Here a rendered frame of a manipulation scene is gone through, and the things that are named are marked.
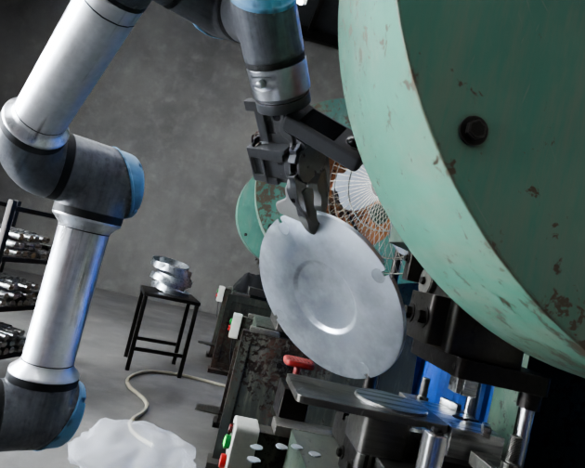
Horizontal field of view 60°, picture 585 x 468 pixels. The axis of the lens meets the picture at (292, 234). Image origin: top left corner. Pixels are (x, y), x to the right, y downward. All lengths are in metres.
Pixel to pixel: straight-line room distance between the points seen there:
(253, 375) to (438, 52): 2.13
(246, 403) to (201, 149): 5.51
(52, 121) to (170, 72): 7.09
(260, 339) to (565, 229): 2.04
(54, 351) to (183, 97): 6.94
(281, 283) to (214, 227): 6.59
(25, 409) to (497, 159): 0.81
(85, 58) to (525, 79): 0.52
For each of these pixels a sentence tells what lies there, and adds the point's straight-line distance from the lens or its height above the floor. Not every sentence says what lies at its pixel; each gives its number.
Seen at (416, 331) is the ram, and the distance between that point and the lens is 0.90.
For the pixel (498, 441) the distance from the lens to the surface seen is 0.93.
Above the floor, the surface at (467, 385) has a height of 0.84.
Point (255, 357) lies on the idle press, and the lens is 2.42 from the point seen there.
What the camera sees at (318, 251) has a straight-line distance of 0.77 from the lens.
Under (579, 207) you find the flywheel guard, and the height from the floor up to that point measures 1.07.
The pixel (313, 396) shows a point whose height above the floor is 0.78.
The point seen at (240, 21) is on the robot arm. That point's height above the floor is 1.22.
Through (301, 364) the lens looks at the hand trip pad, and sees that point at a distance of 1.18.
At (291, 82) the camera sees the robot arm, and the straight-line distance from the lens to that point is 0.64.
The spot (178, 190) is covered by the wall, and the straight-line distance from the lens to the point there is 7.50.
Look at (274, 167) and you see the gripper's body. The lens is 0.70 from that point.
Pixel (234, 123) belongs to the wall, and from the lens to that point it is 7.65.
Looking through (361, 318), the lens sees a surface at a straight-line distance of 0.78.
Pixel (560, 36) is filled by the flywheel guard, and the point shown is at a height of 1.19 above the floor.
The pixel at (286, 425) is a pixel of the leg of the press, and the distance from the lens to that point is 1.12.
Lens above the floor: 0.97
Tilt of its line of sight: 3 degrees up
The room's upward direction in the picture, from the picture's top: 14 degrees clockwise
